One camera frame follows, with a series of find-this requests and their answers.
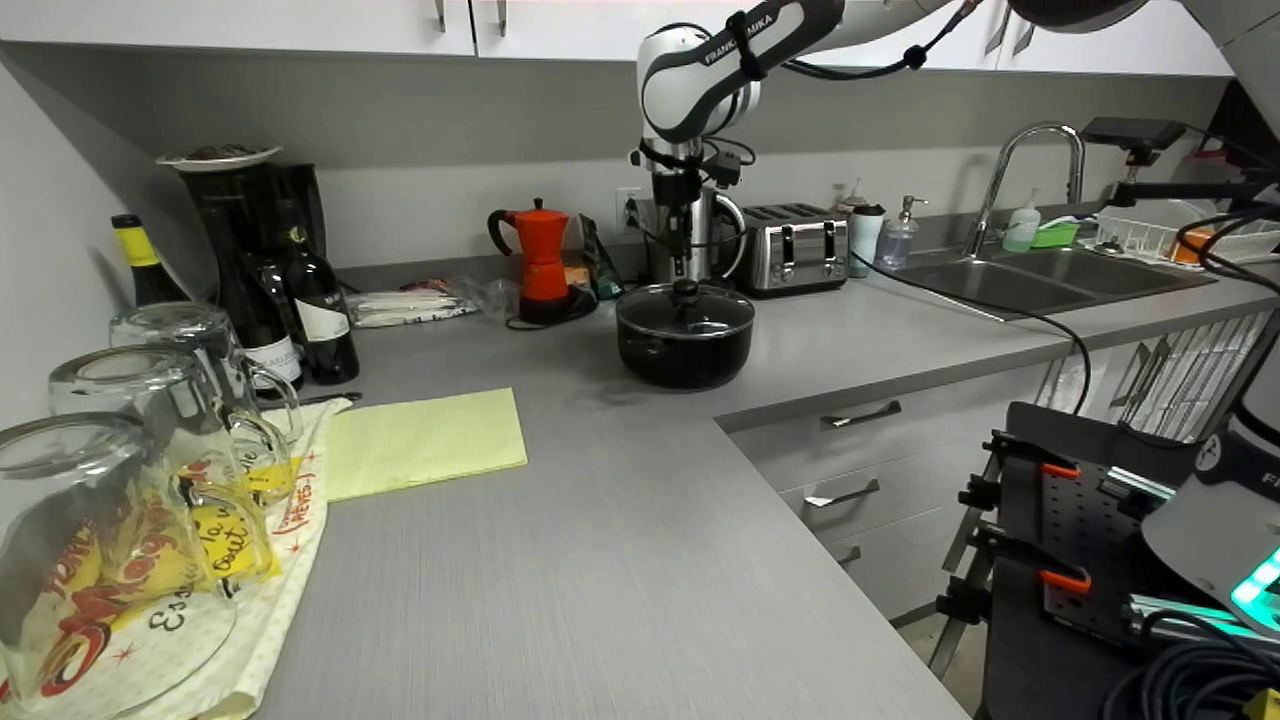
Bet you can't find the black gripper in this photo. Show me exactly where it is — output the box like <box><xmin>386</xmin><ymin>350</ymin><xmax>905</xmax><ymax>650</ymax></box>
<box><xmin>645</xmin><ymin>138</ymin><xmax>735</xmax><ymax>287</ymax></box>

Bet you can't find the black glass pot lid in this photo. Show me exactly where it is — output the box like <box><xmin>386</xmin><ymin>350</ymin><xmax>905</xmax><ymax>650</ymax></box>
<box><xmin>615</xmin><ymin>276</ymin><xmax>761</xmax><ymax>337</ymax></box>

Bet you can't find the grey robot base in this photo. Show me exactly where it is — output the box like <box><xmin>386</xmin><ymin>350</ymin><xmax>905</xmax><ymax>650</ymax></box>
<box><xmin>1139</xmin><ymin>469</ymin><xmax>1280</xmax><ymax>632</ymax></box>

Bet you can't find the black cooking pot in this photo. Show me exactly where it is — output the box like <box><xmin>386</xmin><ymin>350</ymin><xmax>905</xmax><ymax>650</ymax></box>
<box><xmin>611</xmin><ymin>276</ymin><xmax>761</xmax><ymax>396</ymax></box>

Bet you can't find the red moka pot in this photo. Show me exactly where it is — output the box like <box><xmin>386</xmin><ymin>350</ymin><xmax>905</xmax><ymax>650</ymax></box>
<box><xmin>483</xmin><ymin>198</ymin><xmax>576</xmax><ymax>315</ymax></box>

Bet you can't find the stainless steel electric kettle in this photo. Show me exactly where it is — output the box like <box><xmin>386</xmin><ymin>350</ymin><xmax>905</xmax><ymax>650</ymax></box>
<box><xmin>648</xmin><ymin>184</ymin><xmax>752</xmax><ymax>294</ymax></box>

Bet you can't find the stainless steel four-slot toaster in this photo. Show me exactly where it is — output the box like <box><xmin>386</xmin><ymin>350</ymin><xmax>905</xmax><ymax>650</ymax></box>
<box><xmin>735</xmin><ymin>199</ymin><xmax>858</xmax><ymax>300</ymax></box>

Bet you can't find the black round tray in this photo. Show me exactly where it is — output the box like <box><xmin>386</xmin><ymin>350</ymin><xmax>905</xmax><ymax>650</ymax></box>
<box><xmin>500</xmin><ymin>284</ymin><xmax>605</xmax><ymax>332</ymax></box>

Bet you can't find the white cup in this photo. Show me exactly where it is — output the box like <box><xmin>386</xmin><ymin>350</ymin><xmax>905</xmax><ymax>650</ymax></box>
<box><xmin>849</xmin><ymin>199</ymin><xmax>892</xmax><ymax>271</ymax></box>

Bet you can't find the clear soap dispenser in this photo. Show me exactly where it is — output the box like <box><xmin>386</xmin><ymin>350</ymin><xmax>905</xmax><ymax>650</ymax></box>
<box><xmin>885</xmin><ymin>191</ymin><xmax>930</xmax><ymax>271</ymax></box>

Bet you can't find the folded white cloth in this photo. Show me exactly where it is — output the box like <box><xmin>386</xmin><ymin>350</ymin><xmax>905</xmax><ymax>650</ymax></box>
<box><xmin>346</xmin><ymin>280</ymin><xmax>481</xmax><ymax>332</ymax></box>

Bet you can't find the yellow cloth mat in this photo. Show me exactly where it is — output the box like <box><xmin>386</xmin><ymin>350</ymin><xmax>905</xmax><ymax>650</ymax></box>
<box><xmin>316</xmin><ymin>386</ymin><xmax>534</xmax><ymax>509</ymax></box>

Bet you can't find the stainless steel sink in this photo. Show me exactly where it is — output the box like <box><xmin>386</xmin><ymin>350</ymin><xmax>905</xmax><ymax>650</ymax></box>
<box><xmin>880</xmin><ymin>239</ymin><xmax>1220</xmax><ymax>327</ymax></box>

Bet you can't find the chrome kitchen faucet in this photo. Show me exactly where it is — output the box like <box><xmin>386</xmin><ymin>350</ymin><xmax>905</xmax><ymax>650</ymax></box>
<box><xmin>969</xmin><ymin>117</ymin><xmax>1091</xmax><ymax>262</ymax></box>

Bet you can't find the green sponge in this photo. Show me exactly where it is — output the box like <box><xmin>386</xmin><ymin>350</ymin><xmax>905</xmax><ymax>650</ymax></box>
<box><xmin>1032</xmin><ymin>214</ymin><xmax>1084</xmax><ymax>254</ymax></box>

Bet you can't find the dark bottle white label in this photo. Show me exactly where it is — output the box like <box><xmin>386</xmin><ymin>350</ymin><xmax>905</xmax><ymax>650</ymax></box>
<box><xmin>284</xmin><ymin>247</ymin><xmax>365</xmax><ymax>388</ymax></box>

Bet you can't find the dark glass bottle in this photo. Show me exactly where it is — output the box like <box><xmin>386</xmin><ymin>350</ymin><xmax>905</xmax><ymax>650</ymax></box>
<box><xmin>240</xmin><ymin>258</ymin><xmax>309</xmax><ymax>394</ymax></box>

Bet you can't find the black coffee machine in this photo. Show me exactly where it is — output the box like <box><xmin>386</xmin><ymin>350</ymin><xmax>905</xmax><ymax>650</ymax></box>
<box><xmin>177</xmin><ymin>156</ymin><xmax>334</xmax><ymax>326</ymax></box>

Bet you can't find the white plate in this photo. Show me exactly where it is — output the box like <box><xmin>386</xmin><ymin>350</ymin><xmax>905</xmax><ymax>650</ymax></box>
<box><xmin>153</xmin><ymin>141</ymin><xmax>288</xmax><ymax>179</ymax></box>

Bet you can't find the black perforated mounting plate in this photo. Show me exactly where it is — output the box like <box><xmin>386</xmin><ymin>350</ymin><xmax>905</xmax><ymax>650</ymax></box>
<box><xmin>996</xmin><ymin>396</ymin><xmax>1208</xmax><ymax>650</ymax></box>

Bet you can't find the printed kitchen towel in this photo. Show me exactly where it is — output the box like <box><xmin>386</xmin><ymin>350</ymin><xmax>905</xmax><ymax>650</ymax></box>
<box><xmin>0</xmin><ymin>394</ymin><xmax>362</xmax><ymax>720</ymax></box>

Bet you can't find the clear drinking glass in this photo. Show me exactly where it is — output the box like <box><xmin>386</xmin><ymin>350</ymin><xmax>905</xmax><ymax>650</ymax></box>
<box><xmin>110</xmin><ymin>298</ymin><xmax>259</xmax><ymax>404</ymax></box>
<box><xmin>44</xmin><ymin>342</ymin><xmax>278</xmax><ymax>474</ymax></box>
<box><xmin>0</xmin><ymin>410</ymin><xmax>254</xmax><ymax>704</ymax></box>

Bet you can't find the wine bottle yellow foil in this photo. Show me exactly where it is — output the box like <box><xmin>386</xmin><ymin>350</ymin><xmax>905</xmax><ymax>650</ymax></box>
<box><xmin>110</xmin><ymin>214</ymin><xmax>192</xmax><ymax>314</ymax></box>

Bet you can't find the black robot table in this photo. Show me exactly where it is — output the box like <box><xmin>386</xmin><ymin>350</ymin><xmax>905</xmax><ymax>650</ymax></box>
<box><xmin>978</xmin><ymin>396</ymin><xmax>1280</xmax><ymax>720</ymax></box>

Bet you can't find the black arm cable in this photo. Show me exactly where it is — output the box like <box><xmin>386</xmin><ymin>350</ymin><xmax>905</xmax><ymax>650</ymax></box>
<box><xmin>782</xmin><ymin>0</ymin><xmax>987</xmax><ymax>87</ymax></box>

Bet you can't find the thick black power cable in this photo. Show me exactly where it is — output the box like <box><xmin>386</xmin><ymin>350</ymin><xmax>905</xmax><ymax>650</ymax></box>
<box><xmin>1020</xmin><ymin>309</ymin><xmax>1100</xmax><ymax>420</ymax></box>

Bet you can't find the black clamp orange handle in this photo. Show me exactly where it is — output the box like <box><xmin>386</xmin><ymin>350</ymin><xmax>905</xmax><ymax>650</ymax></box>
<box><xmin>958</xmin><ymin>520</ymin><xmax>1100</xmax><ymax>600</ymax></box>
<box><xmin>981</xmin><ymin>427</ymin><xmax>1089</xmax><ymax>491</ymax></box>

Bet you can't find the black camera on stand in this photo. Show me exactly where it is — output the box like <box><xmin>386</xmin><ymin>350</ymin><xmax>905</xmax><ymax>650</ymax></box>
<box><xmin>1075</xmin><ymin>113</ymin><xmax>1194</xmax><ymax>177</ymax></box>

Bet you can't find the aluminium extrusion rail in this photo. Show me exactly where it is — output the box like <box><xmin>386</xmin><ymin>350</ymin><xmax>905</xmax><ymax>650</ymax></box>
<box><xmin>1125</xmin><ymin>591</ymin><xmax>1280</xmax><ymax>657</ymax></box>

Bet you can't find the black cable bundle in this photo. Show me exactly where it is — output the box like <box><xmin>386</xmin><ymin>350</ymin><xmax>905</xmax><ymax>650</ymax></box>
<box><xmin>1100</xmin><ymin>635</ymin><xmax>1280</xmax><ymax>720</ymax></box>

